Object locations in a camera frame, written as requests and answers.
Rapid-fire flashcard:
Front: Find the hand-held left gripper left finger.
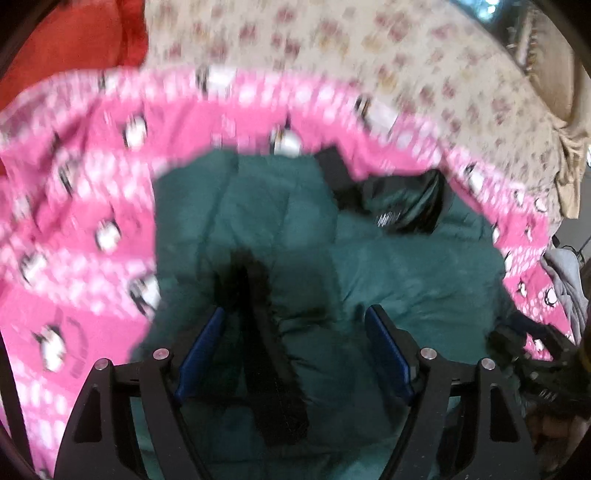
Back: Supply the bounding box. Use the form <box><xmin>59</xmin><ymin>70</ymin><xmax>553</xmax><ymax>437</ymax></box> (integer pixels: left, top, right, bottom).
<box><xmin>54</xmin><ymin>305</ymin><xmax>227</xmax><ymax>480</ymax></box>

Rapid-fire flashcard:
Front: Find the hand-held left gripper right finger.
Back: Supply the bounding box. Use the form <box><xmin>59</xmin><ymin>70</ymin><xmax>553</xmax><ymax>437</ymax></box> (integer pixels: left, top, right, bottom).
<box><xmin>364</xmin><ymin>304</ymin><xmax>541</xmax><ymax>480</ymax></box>

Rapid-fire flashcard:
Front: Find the dark green puffer jacket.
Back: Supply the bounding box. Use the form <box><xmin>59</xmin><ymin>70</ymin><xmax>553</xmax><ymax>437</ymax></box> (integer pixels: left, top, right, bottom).
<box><xmin>129</xmin><ymin>150</ymin><xmax>525</xmax><ymax>480</ymax></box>

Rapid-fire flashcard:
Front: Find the grey cloth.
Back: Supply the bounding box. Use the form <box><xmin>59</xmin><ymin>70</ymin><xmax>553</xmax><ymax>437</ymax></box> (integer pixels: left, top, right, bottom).
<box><xmin>539</xmin><ymin>249</ymin><xmax>591</xmax><ymax>344</ymax></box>

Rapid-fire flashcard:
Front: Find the pink penguin print blanket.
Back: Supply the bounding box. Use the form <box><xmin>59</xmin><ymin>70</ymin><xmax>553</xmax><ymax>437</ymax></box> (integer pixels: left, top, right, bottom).
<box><xmin>0</xmin><ymin>65</ymin><xmax>578</xmax><ymax>480</ymax></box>

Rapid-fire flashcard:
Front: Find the beige curtain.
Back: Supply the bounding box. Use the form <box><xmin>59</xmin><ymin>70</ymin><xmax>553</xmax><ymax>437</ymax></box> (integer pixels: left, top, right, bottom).
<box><xmin>510</xmin><ymin>7</ymin><xmax>591</xmax><ymax>219</ymax></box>

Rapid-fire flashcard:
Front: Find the floral bed sheet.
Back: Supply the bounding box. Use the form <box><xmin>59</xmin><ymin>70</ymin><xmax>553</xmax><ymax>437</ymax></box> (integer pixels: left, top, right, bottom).
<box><xmin>143</xmin><ymin>0</ymin><xmax>571</xmax><ymax>217</ymax></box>

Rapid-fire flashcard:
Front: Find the red heart-shaped ruffled cushion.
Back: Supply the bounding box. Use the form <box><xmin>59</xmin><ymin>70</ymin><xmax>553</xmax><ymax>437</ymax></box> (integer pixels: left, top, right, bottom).
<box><xmin>0</xmin><ymin>0</ymin><xmax>149</xmax><ymax>114</ymax></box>

